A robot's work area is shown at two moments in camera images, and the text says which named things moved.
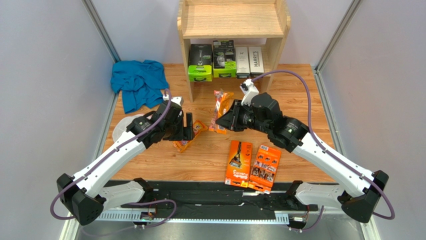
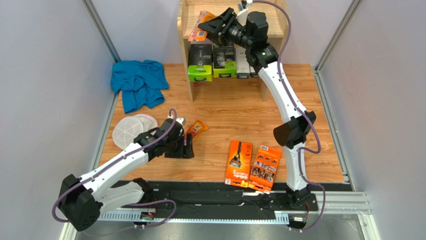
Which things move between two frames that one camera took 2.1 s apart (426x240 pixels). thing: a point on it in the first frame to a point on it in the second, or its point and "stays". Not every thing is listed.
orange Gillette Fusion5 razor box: [238, 166] stays
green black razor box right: [224, 63] stays
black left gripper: [185, 133] to [187, 152]
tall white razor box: [242, 63] stays
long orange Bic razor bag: [223, 101] to [198, 34]
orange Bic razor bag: [199, 128] stays
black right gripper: [236, 117] to [221, 25]
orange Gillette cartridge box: [265, 168] stays
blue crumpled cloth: [142, 83] stays
